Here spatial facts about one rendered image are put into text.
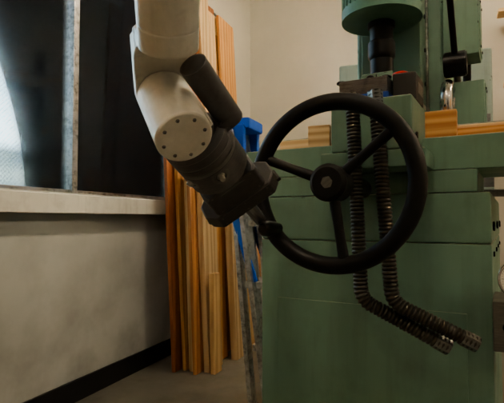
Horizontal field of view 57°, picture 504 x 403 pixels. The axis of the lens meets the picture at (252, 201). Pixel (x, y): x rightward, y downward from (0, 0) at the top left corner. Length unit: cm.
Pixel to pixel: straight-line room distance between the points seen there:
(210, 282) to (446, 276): 157
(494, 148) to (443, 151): 8
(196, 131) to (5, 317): 145
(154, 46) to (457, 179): 58
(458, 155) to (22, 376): 164
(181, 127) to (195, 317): 189
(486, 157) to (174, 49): 58
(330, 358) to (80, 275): 136
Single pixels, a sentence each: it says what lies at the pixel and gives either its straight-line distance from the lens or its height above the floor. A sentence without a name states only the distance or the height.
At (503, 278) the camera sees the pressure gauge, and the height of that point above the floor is 66.
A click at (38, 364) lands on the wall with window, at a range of 202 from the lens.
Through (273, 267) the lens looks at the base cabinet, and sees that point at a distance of 99.
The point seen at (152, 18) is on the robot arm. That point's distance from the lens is 49.
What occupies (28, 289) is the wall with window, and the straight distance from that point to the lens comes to 193.
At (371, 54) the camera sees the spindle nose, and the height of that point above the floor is 112.
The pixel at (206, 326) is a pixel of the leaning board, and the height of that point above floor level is 22.
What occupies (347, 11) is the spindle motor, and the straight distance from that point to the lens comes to 113.
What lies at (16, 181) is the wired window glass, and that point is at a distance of 197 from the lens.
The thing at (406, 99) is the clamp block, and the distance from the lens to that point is 83.
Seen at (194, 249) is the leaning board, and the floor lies 60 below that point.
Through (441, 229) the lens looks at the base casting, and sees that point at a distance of 89.
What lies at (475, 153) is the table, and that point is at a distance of 89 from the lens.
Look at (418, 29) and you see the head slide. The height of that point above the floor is 120.
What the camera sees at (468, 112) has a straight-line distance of 123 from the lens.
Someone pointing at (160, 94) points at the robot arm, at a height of 89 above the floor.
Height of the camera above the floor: 75
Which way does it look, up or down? 2 degrees up
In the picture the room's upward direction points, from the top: straight up
